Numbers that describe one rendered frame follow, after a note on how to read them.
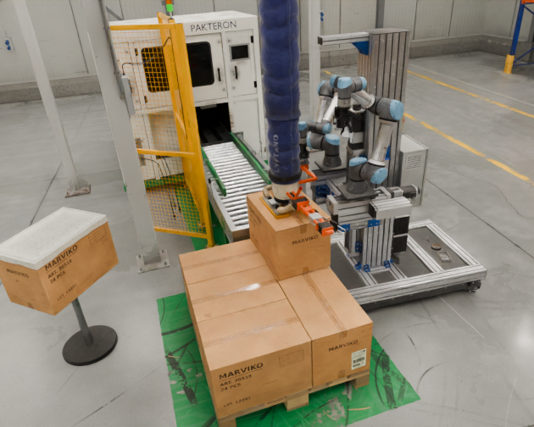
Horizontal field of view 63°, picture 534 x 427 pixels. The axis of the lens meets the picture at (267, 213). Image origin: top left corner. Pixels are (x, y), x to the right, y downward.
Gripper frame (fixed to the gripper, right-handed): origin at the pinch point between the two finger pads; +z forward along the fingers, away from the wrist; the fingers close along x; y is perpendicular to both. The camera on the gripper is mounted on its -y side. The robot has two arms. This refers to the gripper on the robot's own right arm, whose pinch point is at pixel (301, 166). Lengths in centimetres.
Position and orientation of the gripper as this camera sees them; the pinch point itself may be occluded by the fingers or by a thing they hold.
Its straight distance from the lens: 340.1
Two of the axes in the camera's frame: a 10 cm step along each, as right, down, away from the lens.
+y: 3.6, 4.3, -8.3
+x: 9.3, -2.3, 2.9
